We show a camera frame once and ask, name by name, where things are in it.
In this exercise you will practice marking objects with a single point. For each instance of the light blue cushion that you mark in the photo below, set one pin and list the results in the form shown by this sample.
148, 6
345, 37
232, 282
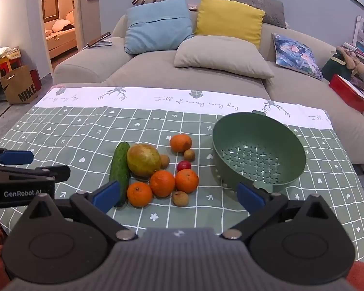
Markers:
157, 27

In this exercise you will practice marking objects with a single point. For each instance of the red shopping bag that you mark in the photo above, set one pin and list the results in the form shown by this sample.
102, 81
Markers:
35, 80

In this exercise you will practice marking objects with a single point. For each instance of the beige cushion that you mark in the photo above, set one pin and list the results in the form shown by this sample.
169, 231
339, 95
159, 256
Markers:
221, 57

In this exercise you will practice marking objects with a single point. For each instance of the dark green bag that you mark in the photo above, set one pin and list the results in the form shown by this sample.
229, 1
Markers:
333, 66

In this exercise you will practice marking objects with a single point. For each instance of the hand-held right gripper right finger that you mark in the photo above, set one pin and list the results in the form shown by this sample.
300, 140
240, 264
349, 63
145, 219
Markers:
250, 198

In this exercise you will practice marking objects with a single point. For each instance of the small red fruit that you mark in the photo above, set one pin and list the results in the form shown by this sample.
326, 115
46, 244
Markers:
184, 165

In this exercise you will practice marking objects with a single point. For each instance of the green checked tablecloth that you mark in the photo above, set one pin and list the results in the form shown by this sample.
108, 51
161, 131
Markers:
78, 127

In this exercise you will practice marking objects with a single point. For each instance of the person's orange clothing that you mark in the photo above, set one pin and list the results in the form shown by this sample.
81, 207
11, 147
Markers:
362, 277

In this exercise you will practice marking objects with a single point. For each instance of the blue printed cushion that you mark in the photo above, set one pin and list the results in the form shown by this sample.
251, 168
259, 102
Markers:
294, 54

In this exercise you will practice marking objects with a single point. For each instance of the red box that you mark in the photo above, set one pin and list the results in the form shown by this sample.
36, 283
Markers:
347, 92

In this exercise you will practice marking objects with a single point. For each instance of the beige bed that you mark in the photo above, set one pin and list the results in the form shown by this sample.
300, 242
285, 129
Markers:
60, 36

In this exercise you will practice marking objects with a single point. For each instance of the grey cushion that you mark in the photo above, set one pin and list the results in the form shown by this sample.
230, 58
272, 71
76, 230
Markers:
271, 9

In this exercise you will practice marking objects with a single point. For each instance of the white cloth bundle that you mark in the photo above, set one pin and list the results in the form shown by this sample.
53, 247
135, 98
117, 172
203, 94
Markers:
6, 53

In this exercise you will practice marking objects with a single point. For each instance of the small brown longan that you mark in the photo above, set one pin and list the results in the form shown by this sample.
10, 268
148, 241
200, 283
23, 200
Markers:
165, 161
189, 155

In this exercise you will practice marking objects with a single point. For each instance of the dark folding stand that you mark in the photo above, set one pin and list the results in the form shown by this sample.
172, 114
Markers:
98, 40

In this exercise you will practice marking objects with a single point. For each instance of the large brown longan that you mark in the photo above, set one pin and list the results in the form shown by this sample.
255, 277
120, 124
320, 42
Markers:
180, 199

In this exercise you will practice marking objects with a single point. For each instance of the brown paper bag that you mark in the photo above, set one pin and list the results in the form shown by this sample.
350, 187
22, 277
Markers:
18, 88

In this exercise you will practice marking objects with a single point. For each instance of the yellow cushion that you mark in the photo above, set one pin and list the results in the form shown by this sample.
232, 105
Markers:
227, 18

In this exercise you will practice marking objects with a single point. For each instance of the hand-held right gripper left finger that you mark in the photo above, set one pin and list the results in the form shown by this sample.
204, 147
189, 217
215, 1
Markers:
106, 195

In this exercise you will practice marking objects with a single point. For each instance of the red plastic stool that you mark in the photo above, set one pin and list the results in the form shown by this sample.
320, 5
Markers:
7, 65

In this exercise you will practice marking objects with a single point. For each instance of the orange tangerine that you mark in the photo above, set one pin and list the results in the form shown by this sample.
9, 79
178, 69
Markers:
186, 180
162, 183
181, 143
139, 194

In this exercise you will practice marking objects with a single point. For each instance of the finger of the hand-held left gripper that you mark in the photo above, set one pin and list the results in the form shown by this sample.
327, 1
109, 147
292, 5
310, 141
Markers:
42, 172
16, 157

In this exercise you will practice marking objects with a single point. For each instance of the yellow green mango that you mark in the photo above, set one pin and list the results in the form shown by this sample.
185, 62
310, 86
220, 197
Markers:
144, 160

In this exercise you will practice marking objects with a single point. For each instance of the small pink box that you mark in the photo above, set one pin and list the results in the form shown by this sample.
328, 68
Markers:
193, 6

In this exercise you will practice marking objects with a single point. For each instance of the beige plush toy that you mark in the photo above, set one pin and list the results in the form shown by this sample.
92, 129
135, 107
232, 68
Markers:
353, 60

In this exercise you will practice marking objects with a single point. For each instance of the green cucumber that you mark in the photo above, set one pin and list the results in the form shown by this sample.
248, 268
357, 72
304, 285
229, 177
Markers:
119, 169

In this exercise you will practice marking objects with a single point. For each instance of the green plate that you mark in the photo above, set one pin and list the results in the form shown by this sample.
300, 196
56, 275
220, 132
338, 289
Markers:
260, 139

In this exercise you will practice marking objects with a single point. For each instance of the beige sofa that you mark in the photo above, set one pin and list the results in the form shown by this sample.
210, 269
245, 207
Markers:
200, 80

